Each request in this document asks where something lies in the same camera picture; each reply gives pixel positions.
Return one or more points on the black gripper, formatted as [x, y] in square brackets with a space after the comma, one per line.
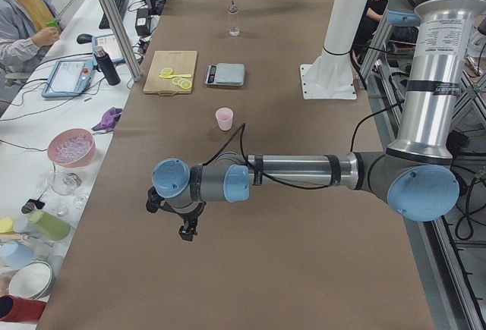
[188, 218]

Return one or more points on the pink plastic cup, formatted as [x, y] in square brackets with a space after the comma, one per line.
[224, 118]

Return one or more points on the glass sauce bottle metal pourer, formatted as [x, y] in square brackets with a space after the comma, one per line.
[234, 29]

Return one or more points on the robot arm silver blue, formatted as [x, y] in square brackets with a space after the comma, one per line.
[412, 175]

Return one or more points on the green cup lying down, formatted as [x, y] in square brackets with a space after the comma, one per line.
[49, 225]

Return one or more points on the grey digital kitchen scale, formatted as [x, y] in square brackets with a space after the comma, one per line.
[225, 74]

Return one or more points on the yellow cup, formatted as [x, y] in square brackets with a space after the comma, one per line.
[7, 225]

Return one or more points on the red cup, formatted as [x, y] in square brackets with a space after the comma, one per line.
[22, 310]

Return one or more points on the clear wine glass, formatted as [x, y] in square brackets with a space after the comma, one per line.
[64, 184]

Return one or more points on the purple cloth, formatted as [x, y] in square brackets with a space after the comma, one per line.
[109, 119]

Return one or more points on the pink bowl with ice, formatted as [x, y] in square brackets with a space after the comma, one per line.
[72, 148]

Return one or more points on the lemon slice lower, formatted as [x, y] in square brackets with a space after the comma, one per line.
[183, 83]

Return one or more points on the lemon slice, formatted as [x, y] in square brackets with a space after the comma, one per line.
[183, 83]
[166, 73]

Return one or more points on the lemon slice upper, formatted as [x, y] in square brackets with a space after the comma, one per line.
[166, 73]

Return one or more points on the wooden cutting board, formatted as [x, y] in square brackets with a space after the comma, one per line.
[183, 64]

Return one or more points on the white green-rimmed bowl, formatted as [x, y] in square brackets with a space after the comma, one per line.
[33, 281]

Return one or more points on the near blue teach pendant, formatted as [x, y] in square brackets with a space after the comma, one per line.
[68, 78]

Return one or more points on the blue teach pendant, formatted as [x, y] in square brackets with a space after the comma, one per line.
[110, 45]
[68, 78]

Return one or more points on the black thermos bottle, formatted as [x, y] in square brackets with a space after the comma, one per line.
[106, 65]

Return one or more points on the far blue teach pendant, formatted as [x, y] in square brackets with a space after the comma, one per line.
[110, 45]

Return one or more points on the black power adapter box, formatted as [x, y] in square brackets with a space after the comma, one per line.
[143, 22]

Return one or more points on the black computer mouse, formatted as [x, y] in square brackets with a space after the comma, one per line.
[84, 38]

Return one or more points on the seated person grey jacket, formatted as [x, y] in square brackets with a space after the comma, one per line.
[26, 36]

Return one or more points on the aluminium frame post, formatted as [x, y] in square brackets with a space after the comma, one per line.
[118, 28]

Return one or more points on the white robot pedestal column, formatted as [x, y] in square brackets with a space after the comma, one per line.
[330, 75]

